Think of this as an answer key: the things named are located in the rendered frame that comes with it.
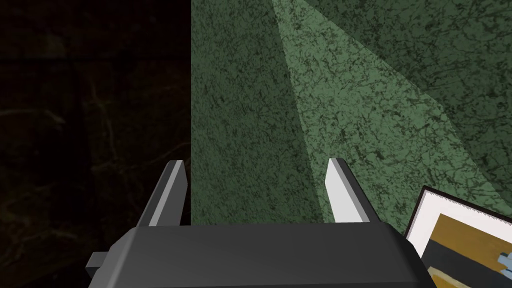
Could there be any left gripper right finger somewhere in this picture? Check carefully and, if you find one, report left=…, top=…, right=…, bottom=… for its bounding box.
left=324, top=157, right=381, bottom=224

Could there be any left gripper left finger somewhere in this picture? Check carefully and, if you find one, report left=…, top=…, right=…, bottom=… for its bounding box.
left=136, top=159, right=189, bottom=228

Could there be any framed abstract picture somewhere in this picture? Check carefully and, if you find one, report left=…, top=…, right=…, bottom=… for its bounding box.
left=403, top=185, right=512, bottom=288

